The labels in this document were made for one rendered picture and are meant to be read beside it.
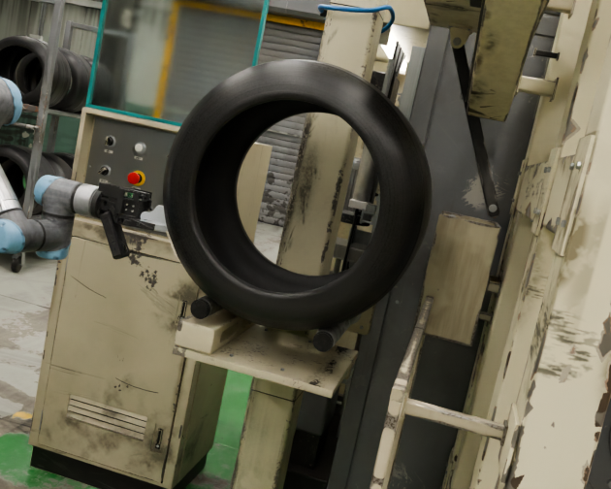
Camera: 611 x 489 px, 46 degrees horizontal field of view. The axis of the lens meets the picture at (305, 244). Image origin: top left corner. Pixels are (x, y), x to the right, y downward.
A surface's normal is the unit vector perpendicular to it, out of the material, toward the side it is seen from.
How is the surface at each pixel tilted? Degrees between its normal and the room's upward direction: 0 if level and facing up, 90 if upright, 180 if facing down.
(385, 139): 83
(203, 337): 90
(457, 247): 90
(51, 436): 90
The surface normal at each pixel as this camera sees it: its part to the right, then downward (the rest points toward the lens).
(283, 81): -0.22, -0.10
